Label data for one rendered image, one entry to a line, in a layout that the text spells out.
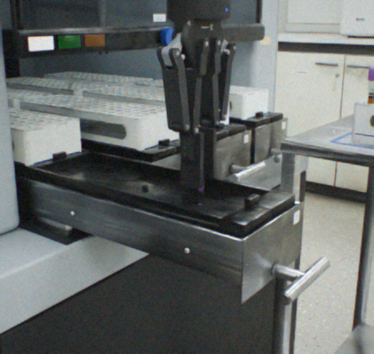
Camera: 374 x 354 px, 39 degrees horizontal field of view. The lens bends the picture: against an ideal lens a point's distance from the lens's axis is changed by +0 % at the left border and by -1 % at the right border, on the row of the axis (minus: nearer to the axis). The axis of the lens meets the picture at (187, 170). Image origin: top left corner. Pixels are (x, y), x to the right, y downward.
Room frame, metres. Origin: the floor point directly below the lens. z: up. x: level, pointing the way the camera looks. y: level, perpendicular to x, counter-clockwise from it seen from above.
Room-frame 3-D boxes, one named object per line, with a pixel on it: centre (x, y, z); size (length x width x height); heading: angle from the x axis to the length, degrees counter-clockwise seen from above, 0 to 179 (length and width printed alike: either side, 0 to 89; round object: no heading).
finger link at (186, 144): (0.61, 0.01, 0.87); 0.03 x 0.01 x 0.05; 143
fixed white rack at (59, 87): (1.21, 0.32, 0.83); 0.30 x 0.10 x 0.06; 53
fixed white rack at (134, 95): (1.02, 0.07, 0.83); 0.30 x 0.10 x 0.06; 53
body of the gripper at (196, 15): (0.63, -0.01, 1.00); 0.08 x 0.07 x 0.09; 143
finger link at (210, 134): (0.64, -0.02, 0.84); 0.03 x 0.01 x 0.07; 53
